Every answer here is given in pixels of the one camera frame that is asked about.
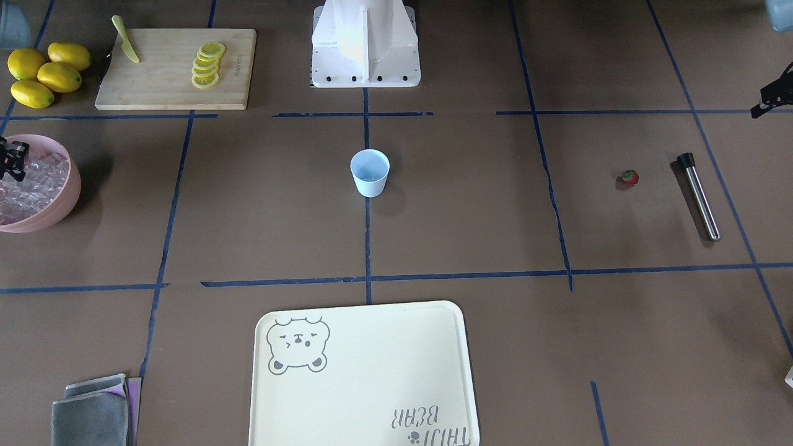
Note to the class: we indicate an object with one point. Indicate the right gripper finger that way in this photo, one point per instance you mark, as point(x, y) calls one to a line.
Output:
point(13, 157)

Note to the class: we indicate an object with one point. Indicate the clear ice cubes pile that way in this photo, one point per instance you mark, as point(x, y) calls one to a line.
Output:
point(45, 175)

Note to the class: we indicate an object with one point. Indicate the cream bear tray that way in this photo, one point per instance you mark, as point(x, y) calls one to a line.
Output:
point(388, 374)

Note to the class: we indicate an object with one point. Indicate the steel muddler black tip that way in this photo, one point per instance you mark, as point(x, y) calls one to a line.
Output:
point(687, 163)

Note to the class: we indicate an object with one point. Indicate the yellow lemon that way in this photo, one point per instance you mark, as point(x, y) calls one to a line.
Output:
point(73, 54)
point(59, 77)
point(32, 94)
point(24, 63)

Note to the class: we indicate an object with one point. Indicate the red strawberry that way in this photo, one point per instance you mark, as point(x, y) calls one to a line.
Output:
point(629, 177)

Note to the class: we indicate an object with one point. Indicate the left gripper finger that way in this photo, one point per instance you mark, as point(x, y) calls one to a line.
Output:
point(775, 94)

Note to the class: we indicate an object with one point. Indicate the grey folded cloth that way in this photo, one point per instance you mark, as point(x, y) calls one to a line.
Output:
point(100, 411)

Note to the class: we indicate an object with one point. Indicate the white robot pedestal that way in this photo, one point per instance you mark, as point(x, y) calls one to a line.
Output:
point(364, 44)

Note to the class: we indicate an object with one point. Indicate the pink bowl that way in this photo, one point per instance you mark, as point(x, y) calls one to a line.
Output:
point(64, 201)

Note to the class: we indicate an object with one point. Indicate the wooden cutting board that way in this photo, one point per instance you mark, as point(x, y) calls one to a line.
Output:
point(162, 79)

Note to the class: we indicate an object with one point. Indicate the yellow-green knife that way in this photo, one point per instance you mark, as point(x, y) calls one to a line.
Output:
point(126, 46)

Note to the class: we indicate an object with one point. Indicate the light blue cup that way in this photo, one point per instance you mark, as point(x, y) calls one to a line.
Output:
point(370, 169)

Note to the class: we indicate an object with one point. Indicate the lemon slices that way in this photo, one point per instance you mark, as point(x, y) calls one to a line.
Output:
point(205, 69)

